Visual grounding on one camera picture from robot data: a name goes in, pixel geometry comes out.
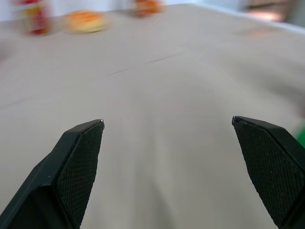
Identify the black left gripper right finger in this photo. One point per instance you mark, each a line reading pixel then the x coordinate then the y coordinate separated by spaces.
pixel 271 167

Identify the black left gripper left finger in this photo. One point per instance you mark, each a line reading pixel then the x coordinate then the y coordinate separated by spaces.
pixel 64 171

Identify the green cube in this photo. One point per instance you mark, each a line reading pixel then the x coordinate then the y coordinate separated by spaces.
pixel 300 133

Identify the toy hamburger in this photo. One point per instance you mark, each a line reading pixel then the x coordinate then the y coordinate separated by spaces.
pixel 84 21

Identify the red and yellow toy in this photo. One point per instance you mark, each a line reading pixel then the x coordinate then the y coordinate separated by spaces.
pixel 34 17

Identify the orange toy food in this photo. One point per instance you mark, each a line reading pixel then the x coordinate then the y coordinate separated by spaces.
pixel 149 6

